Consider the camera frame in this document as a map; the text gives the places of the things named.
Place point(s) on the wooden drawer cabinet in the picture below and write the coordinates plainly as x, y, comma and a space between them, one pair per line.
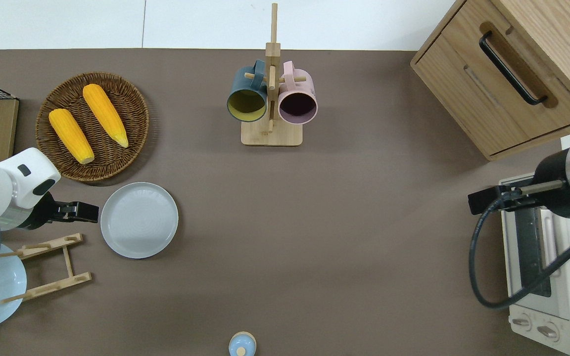
463, 84

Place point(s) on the yellow corn cob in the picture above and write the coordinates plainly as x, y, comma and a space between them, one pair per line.
105, 114
71, 136

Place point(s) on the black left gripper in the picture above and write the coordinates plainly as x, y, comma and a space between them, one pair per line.
40, 212

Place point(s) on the dark blue mug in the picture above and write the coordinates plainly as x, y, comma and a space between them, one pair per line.
245, 81

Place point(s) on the brown table mat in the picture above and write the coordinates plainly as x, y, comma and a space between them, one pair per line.
339, 222

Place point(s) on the brown wicker basket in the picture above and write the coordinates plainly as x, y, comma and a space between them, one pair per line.
134, 118

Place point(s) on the gray round plate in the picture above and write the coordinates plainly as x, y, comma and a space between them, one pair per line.
139, 220

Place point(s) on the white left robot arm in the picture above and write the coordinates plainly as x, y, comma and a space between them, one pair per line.
23, 178

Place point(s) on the wooden mug tree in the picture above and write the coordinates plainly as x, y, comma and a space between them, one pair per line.
272, 136

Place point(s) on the wooden plate rack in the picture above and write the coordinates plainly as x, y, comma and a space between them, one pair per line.
69, 261

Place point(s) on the white toaster oven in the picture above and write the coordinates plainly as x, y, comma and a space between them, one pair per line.
569, 306

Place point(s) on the pink mug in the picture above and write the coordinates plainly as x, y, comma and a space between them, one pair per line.
297, 84

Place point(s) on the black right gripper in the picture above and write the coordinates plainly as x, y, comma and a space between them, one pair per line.
559, 198

